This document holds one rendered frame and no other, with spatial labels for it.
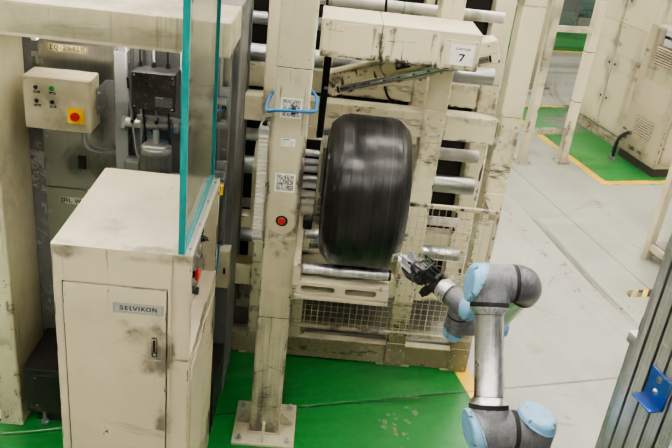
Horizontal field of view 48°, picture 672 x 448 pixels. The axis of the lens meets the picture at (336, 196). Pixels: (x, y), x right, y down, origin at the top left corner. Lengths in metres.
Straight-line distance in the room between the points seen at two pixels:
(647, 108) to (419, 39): 4.60
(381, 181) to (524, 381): 1.78
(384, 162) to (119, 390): 1.14
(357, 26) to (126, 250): 1.22
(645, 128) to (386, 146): 4.84
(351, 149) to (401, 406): 1.51
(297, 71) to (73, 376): 1.23
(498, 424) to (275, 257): 1.12
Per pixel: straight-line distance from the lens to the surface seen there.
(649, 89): 7.26
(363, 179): 2.58
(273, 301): 3.02
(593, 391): 4.14
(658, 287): 2.02
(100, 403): 2.54
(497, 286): 2.24
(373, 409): 3.64
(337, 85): 3.04
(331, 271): 2.84
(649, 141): 7.22
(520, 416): 2.29
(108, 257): 2.22
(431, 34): 2.87
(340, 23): 2.84
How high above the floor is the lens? 2.36
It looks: 25 degrees down
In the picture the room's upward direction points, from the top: 7 degrees clockwise
